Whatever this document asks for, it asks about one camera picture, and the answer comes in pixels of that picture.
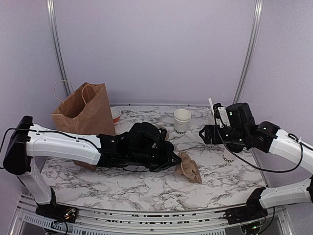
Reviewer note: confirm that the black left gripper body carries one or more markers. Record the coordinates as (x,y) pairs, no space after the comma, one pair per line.
(158,161)

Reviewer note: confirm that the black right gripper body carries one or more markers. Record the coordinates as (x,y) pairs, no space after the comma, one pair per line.
(216,140)

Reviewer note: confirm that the single cardboard cup carrier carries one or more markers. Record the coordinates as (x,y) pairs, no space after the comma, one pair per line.
(188,168)

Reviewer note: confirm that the white paper coffee cup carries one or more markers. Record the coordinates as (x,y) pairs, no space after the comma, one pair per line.
(228,157)

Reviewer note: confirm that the brown paper bag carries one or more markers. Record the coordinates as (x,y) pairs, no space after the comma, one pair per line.
(86,111)

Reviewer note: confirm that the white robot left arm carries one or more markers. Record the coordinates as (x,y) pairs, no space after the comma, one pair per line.
(143,145)

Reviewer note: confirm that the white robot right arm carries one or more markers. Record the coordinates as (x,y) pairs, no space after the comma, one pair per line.
(235,128)

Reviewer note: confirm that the stacked cardboard cup carriers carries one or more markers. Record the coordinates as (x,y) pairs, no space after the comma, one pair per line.
(163,127)

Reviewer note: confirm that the white wrapped straw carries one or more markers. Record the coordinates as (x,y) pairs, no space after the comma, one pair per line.
(210,102)

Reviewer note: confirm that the stack of white paper cups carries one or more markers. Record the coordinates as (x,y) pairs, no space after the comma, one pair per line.
(182,118)

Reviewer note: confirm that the orange white bowl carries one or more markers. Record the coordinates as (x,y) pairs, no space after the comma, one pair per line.
(116,114)

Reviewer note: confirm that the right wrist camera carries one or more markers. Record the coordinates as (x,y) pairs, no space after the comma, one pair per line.
(220,114)

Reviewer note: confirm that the right aluminium frame post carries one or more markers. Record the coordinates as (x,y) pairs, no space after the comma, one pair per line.
(255,26)

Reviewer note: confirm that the aluminium frame post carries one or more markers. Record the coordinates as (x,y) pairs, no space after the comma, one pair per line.
(57,46)
(255,26)

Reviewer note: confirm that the aluminium front rail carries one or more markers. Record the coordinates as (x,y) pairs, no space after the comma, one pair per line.
(89,221)

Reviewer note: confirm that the left aluminium frame post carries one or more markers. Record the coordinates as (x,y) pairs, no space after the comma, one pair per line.
(57,46)

